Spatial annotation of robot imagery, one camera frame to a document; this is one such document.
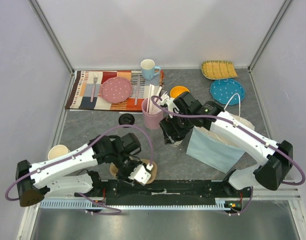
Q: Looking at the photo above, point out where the white paper coffee cup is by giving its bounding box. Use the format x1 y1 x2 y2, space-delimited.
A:
171 141 182 147

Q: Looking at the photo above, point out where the brown cardboard cup carrier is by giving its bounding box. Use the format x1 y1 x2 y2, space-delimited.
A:
109 159 158 185

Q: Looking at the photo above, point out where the light blue paper bag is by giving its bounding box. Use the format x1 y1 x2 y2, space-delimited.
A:
186 127 245 173

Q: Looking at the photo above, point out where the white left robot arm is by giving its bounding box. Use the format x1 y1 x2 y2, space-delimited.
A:
15 133 147 207

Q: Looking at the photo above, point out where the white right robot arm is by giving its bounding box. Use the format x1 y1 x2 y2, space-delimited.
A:
153 91 294 197

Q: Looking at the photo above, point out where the pink straw holder cup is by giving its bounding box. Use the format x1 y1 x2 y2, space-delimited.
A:
141 98 163 130

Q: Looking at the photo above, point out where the white wrapped straw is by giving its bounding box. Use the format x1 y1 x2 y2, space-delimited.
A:
157 91 170 104
146 83 156 114
151 86 162 114

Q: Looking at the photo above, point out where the orange bowl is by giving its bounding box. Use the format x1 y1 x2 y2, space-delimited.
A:
169 85 189 99

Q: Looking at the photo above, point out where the grey table knife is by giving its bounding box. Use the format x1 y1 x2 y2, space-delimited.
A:
134 74 141 106

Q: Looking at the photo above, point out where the blue polka dot plate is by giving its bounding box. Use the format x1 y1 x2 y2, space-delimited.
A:
210 78 246 106

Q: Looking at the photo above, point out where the light blue mug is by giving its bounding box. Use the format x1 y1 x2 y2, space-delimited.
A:
140 59 161 81

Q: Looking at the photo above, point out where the yellow woven tray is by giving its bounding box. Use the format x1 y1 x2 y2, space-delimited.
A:
201 60 238 80

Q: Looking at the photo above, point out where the pink polka dot plate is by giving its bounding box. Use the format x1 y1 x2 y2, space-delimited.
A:
100 77 133 104

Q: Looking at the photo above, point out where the colourful striped placemat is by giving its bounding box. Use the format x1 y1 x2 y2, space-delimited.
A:
65 70 165 112

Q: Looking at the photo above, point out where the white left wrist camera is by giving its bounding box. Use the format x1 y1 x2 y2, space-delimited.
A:
129 163 154 186

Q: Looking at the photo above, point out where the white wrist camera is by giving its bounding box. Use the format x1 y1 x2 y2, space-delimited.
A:
159 97 179 114
129 163 154 186

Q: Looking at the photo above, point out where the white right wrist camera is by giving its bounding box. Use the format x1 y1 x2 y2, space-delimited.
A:
159 97 179 114

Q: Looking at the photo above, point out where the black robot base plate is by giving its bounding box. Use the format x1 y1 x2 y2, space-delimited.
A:
102 179 251 207

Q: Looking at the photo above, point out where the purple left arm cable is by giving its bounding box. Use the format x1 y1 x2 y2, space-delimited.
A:
5 124 154 215

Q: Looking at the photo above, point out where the grey slotted cable duct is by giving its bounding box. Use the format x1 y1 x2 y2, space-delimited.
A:
39 198 244 210

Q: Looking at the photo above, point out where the silver fork pink handle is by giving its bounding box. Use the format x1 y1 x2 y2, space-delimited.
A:
90 72 98 103

